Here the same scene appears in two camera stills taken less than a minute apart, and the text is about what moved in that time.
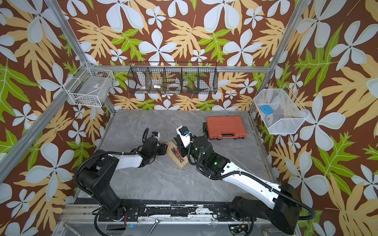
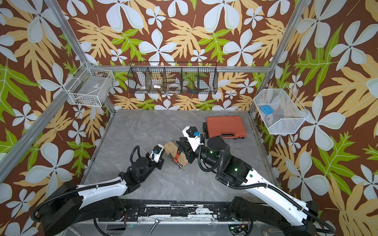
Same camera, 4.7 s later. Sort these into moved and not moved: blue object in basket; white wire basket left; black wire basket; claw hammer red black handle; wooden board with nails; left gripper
Moved: claw hammer red black handle; left gripper
Not moved: black wire basket; wooden board with nails; blue object in basket; white wire basket left
